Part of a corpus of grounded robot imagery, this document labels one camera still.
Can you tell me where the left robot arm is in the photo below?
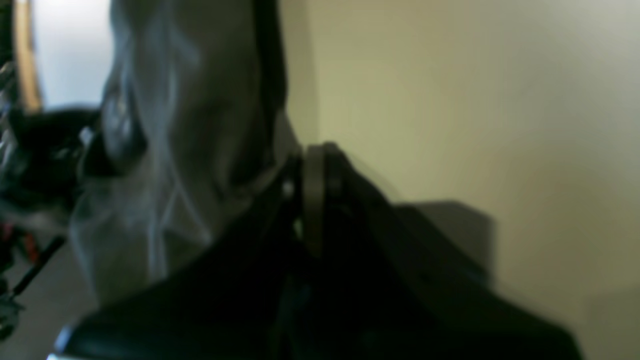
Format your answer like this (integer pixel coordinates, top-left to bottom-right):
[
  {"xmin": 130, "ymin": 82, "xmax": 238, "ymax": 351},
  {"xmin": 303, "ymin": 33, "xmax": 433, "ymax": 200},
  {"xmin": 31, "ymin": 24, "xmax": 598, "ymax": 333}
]
[{"xmin": 1, "ymin": 60, "xmax": 100, "ymax": 342}]

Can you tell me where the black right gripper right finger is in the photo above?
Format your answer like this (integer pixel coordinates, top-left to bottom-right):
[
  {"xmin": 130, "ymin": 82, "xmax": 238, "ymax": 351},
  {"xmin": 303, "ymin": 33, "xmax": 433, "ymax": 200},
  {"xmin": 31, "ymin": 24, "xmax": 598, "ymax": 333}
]
[{"xmin": 301, "ymin": 143, "xmax": 583, "ymax": 360}]

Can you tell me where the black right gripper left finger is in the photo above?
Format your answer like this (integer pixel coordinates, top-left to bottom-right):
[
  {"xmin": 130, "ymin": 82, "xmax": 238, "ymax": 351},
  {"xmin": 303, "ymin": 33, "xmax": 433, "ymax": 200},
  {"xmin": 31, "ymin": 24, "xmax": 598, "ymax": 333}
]
[{"xmin": 54, "ymin": 157, "xmax": 302, "ymax": 360}]

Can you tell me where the grey-green T-shirt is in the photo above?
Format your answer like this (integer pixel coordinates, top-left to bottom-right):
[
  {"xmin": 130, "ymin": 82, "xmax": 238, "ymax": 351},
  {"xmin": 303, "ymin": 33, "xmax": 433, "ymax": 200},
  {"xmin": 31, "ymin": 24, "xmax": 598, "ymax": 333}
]
[{"xmin": 70, "ymin": 0, "xmax": 300, "ymax": 306}]

